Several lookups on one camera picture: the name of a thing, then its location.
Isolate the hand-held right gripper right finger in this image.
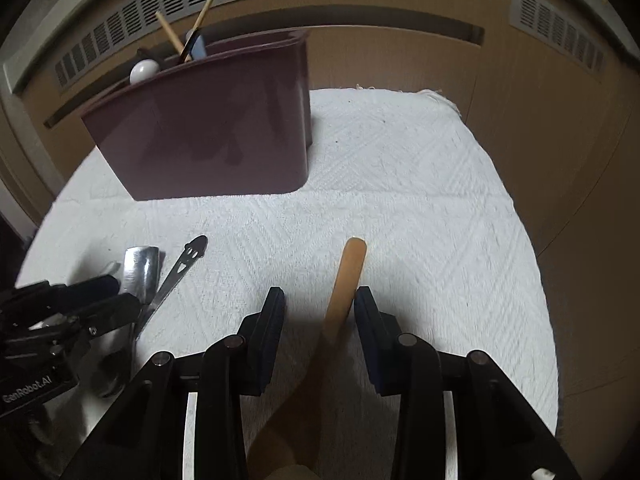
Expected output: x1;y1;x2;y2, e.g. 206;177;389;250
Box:
354;286;581;480

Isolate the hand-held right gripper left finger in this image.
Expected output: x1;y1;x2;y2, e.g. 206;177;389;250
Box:
62;286;287;480

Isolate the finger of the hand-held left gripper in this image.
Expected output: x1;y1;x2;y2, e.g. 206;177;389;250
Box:
30;293;143;357
0;275;122;322

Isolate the black handled steel spatula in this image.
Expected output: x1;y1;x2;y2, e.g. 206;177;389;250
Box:
122;245;164;343

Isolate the wooden spoon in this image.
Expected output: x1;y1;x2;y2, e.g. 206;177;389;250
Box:
245;236;368;480

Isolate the purple plastic utensil holder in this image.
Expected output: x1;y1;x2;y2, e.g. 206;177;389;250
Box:
81;29;315;202

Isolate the white plastic spoon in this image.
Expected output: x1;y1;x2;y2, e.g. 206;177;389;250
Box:
129;59;161;86

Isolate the blue plastic rice spoon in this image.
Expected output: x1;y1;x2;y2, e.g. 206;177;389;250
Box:
185;29;209;61

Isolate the wooden chopstick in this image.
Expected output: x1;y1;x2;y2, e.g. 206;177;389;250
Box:
154;10;187;57
186;0;224;63

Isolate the white textured towel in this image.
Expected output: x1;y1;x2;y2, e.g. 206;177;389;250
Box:
15;87;561;480

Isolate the short grey vent grille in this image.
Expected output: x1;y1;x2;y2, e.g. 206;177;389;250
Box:
509;0;609;84

